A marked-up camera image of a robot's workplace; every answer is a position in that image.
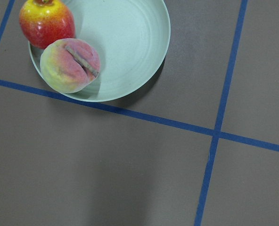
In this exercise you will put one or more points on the yellow pink peach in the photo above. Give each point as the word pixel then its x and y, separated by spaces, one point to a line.
pixel 69 65

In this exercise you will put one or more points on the green plate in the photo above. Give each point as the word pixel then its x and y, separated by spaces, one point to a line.
pixel 131 38

